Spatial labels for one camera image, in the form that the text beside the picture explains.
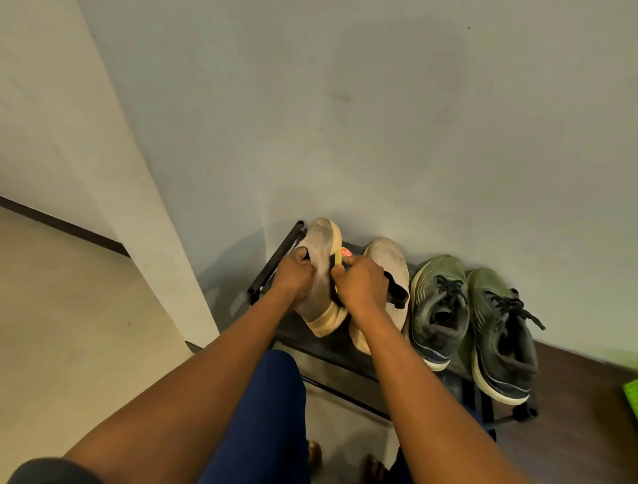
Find person's right forearm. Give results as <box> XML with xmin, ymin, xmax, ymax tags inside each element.
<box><xmin>356</xmin><ymin>308</ymin><xmax>529</xmax><ymax>484</ymax></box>

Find dark brown low bench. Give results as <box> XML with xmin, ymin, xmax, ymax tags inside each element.
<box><xmin>490</xmin><ymin>341</ymin><xmax>638</xmax><ymax>484</ymax></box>

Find person's left foot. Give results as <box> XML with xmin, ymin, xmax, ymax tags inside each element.
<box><xmin>306</xmin><ymin>439</ymin><xmax>324</xmax><ymax>475</ymax></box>

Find beige suede shoe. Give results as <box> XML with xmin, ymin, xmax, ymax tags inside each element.
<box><xmin>348</xmin><ymin>237</ymin><xmax>411</xmax><ymax>356</ymax></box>
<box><xmin>294</xmin><ymin>217</ymin><xmax>350</xmax><ymax>339</ymax></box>

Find yellow-edged shoe shine sponge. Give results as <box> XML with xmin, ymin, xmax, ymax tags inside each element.
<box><xmin>328</xmin><ymin>247</ymin><xmax>354</xmax><ymax>308</ymax></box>

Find person's right hand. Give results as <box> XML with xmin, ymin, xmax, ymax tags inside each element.
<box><xmin>330</xmin><ymin>255</ymin><xmax>391</xmax><ymax>325</ymax></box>

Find green sneaker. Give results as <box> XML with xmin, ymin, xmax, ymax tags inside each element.
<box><xmin>466</xmin><ymin>267</ymin><xmax>547</xmax><ymax>406</ymax></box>
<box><xmin>408</xmin><ymin>255</ymin><xmax>471</xmax><ymax>372</ymax></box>

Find black metal shoe rack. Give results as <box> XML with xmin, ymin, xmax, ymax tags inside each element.
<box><xmin>247</xmin><ymin>220</ymin><xmax>539</xmax><ymax>442</ymax></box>

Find person's foot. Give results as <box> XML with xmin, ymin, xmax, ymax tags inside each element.
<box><xmin>361</xmin><ymin>453</ymin><xmax>389</xmax><ymax>484</ymax></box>
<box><xmin>306</xmin><ymin>439</ymin><xmax>324</xmax><ymax>475</ymax></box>

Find person's right foot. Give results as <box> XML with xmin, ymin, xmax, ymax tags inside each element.
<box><xmin>361</xmin><ymin>453</ymin><xmax>389</xmax><ymax>484</ymax></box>

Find dark blue trousers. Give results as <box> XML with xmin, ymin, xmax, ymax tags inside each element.
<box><xmin>197</xmin><ymin>348</ymin><xmax>484</xmax><ymax>484</ymax></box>

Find person's left hand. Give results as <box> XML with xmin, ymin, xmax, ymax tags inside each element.
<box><xmin>271</xmin><ymin>247</ymin><xmax>318</xmax><ymax>308</ymax></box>

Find green plastic basket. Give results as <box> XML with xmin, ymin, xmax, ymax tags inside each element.
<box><xmin>621</xmin><ymin>378</ymin><xmax>638</xmax><ymax>422</ymax></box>

